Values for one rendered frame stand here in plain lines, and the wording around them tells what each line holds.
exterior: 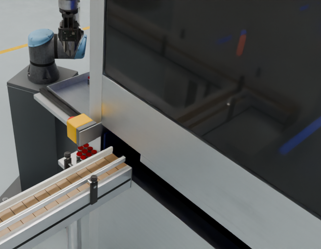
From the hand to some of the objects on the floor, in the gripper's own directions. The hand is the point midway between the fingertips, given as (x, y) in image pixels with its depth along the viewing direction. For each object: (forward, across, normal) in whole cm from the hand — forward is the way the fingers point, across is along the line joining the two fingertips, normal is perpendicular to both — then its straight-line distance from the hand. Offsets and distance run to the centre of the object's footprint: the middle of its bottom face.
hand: (69, 52), depth 172 cm
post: (+105, +13, -39) cm, 113 cm away
